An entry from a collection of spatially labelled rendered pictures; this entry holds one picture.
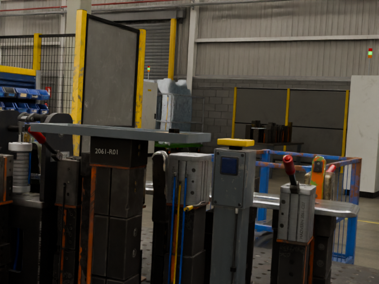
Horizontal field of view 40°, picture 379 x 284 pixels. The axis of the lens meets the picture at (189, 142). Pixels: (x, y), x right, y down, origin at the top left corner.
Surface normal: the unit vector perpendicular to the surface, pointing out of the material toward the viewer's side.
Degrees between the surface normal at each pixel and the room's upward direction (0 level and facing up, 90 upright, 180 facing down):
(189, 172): 90
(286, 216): 90
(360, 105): 90
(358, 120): 90
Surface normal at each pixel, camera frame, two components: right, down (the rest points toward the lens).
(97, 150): -0.37, 0.03
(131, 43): 0.89, 0.07
